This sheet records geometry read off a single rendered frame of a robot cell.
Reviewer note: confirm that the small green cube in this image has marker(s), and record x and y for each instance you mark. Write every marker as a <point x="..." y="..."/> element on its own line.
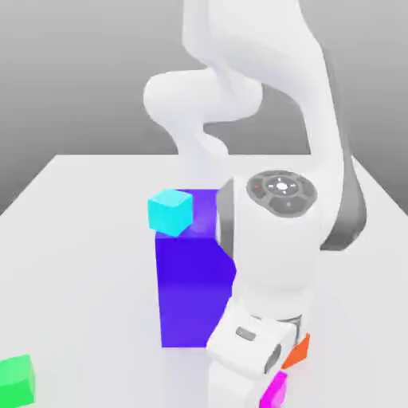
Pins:
<point x="16" y="382"/>

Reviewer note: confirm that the small magenta cube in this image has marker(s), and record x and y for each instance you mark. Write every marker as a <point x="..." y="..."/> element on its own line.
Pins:
<point x="274" y="392"/>

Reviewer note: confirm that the small orange cube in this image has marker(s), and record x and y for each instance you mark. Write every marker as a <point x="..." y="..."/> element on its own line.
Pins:
<point x="298" y="352"/>

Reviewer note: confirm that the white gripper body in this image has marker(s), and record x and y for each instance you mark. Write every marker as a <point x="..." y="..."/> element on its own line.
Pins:
<point x="234" y="390"/>

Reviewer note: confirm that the small cyan cube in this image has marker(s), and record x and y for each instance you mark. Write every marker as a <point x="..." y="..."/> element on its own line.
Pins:
<point x="169" y="213"/>

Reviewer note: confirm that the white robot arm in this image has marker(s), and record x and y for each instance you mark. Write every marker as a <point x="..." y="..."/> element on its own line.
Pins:
<point x="271" y="261"/>

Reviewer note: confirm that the large blue box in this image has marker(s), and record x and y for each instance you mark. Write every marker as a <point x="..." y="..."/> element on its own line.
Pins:
<point x="191" y="287"/>

